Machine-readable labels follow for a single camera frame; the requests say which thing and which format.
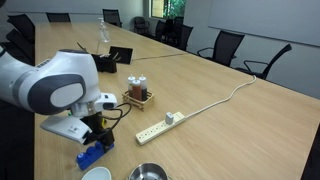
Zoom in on small steel bowl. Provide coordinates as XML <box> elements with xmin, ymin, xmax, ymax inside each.
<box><xmin>127</xmin><ymin>162</ymin><xmax>170</xmax><ymax>180</ymax></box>

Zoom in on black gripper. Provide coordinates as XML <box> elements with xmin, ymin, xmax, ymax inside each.
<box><xmin>81</xmin><ymin>112</ymin><xmax>116</xmax><ymax>152</ymax></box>

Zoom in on small wooden crate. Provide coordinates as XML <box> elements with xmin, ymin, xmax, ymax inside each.
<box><xmin>121</xmin><ymin>90</ymin><xmax>156</xmax><ymax>112</ymax></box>

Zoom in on white power strip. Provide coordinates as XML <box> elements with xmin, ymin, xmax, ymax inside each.
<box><xmin>135</xmin><ymin>111</ymin><xmax>186</xmax><ymax>146</ymax></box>

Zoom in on clear sanitizer pump bottle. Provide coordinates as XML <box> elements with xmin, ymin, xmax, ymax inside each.
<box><xmin>98</xmin><ymin>17</ymin><xmax>111</xmax><ymax>44</ymax></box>

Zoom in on metal tongs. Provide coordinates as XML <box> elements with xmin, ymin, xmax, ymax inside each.
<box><xmin>76</xmin><ymin>41</ymin><xmax>89</xmax><ymax>54</ymax></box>

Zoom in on black organizer box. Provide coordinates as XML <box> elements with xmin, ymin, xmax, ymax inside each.
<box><xmin>90</xmin><ymin>53</ymin><xmax>118</xmax><ymax>74</ymax></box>

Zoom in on black camera cable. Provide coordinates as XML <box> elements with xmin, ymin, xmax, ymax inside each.
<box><xmin>103</xmin><ymin>102</ymin><xmax>133</xmax><ymax>132</ymax></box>

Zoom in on white power cord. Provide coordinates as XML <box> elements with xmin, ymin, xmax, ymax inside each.
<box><xmin>184</xmin><ymin>74</ymin><xmax>258</xmax><ymax>120</ymax></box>

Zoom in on brown sauce bottle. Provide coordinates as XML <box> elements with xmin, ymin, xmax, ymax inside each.
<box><xmin>131</xmin><ymin>79</ymin><xmax>144</xmax><ymax>102</ymax></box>

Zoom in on white ceramic mug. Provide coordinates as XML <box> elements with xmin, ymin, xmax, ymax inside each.
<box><xmin>81</xmin><ymin>166</ymin><xmax>113</xmax><ymax>180</ymax></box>

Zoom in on black office chair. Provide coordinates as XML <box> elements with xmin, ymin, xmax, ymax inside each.
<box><xmin>0</xmin><ymin>28</ymin><xmax>36</xmax><ymax>66</ymax></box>
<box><xmin>175</xmin><ymin>24</ymin><xmax>195</xmax><ymax>52</ymax></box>
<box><xmin>235</xmin><ymin>43</ymin><xmax>293</xmax><ymax>81</ymax></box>
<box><xmin>133</xmin><ymin>16</ymin><xmax>151</xmax><ymax>37</ymax></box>
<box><xmin>6</xmin><ymin>13</ymin><xmax>36</xmax><ymax>44</ymax></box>
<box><xmin>196</xmin><ymin>30</ymin><xmax>246</xmax><ymax>68</ymax></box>
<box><xmin>45</xmin><ymin>12</ymin><xmax>72</xmax><ymax>24</ymax></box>
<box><xmin>102</xmin><ymin>8</ymin><xmax>123</xmax><ymax>28</ymax></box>

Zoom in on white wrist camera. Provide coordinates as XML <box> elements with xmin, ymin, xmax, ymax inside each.
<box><xmin>93</xmin><ymin>93</ymin><xmax>118</xmax><ymax>113</ymax></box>

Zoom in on white plug adapter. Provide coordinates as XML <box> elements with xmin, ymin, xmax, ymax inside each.
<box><xmin>165</xmin><ymin>112</ymin><xmax>175</xmax><ymax>126</ymax></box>

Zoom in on dark sauce bottle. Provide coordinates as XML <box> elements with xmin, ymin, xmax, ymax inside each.
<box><xmin>138</xmin><ymin>74</ymin><xmax>149</xmax><ymax>101</ymax></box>

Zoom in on white-capped sauce bottle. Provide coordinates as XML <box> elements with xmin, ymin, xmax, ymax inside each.
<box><xmin>126</xmin><ymin>73</ymin><xmax>137</xmax><ymax>98</ymax></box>

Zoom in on wall whiteboard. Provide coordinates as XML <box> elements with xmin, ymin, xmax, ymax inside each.
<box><xmin>207</xmin><ymin>0</ymin><xmax>320</xmax><ymax>48</ymax></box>

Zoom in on long blue toy block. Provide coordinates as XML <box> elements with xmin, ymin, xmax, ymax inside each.
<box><xmin>75</xmin><ymin>141</ymin><xmax>115</xmax><ymax>171</ymax></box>

